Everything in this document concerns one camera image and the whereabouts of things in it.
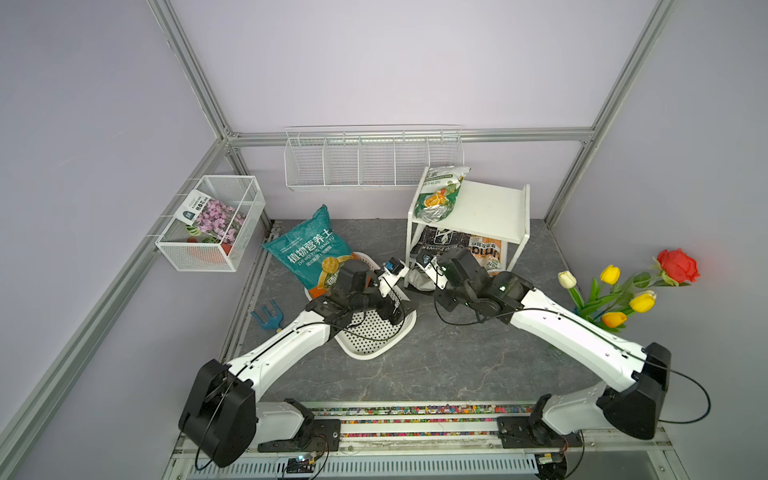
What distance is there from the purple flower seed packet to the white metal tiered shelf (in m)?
0.48

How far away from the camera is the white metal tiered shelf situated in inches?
28.5

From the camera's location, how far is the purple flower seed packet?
2.38 ft
